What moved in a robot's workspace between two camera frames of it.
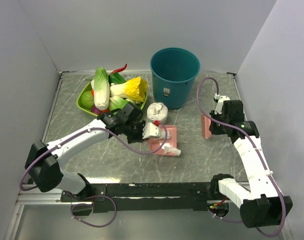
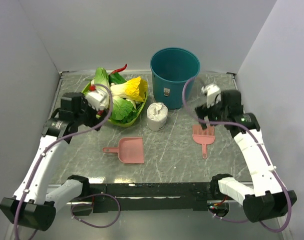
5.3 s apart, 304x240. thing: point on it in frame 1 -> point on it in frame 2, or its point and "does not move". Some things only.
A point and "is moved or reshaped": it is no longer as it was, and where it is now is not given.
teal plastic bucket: [173, 70] does not move
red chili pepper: [119, 69] does not move
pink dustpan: [155, 147] -> [130, 150]
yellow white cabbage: [135, 88] does not move
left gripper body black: [134, 131] -> [87, 115]
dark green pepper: [115, 77] does not move
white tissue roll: [157, 111] does not move
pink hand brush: [205, 124] is moved or reshaped
